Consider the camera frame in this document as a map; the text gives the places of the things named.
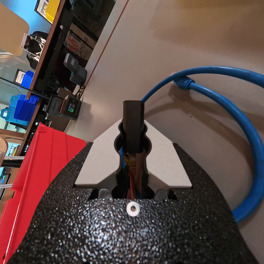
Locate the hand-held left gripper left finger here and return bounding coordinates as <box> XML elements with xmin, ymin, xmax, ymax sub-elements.
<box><xmin>74</xmin><ymin>120</ymin><xmax>124</xmax><ymax>191</ymax></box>

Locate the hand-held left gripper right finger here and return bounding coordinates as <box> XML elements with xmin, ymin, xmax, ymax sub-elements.
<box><xmin>142</xmin><ymin>120</ymin><xmax>193</xmax><ymax>192</ymax></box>

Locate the yellow ethernet cable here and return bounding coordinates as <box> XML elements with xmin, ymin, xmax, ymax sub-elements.
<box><xmin>124</xmin><ymin>153</ymin><xmax>138</xmax><ymax>200</ymax></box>

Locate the red plastic bin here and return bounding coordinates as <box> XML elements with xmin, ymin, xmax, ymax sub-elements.
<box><xmin>0</xmin><ymin>122</ymin><xmax>87</xmax><ymax>264</ymax></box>

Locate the blue ethernet cable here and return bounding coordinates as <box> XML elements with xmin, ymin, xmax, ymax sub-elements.
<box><xmin>141</xmin><ymin>66</ymin><xmax>264</xmax><ymax>223</ymax></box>

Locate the black portable power station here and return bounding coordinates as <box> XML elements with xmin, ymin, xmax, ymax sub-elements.
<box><xmin>45</xmin><ymin>94</ymin><xmax>82</xmax><ymax>120</ymax></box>

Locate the stack of blue bins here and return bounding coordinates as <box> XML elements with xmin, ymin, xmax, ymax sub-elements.
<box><xmin>0</xmin><ymin>70</ymin><xmax>40</xmax><ymax>127</ymax></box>

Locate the black battery charger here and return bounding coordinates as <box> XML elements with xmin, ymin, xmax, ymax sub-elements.
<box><xmin>63</xmin><ymin>53</ymin><xmax>87</xmax><ymax>85</ymax></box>

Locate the black framed picture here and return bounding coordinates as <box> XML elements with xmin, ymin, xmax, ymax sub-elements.
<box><xmin>14</xmin><ymin>69</ymin><xmax>26</xmax><ymax>86</ymax></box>
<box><xmin>34</xmin><ymin>0</ymin><xmax>54</xmax><ymax>25</ymax></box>

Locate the printed cardboard box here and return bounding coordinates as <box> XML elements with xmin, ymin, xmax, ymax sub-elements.
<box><xmin>64</xmin><ymin>22</ymin><xmax>98</xmax><ymax>62</ymax></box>

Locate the black printed shirt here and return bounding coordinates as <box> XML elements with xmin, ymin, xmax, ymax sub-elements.
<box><xmin>24</xmin><ymin>31</ymin><xmax>49</xmax><ymax>71</ymax></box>

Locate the glass office partition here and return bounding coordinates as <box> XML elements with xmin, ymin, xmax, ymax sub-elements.
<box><xmin>0</xmin><ymin>0</ymin><xmax>52</xmax><ymax>132</ymax></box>

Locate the tan rounded board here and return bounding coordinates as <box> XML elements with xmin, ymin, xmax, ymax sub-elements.
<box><xmin>0</xmin><ymin>3</ymin><xmax>30</xmax><ymax>56</ymax></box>

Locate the small yellow bin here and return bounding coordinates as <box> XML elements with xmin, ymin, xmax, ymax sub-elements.
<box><xmin>45</xmin><ymin>0</ymin><xmax>61</xmax><ymax>23</ymax></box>

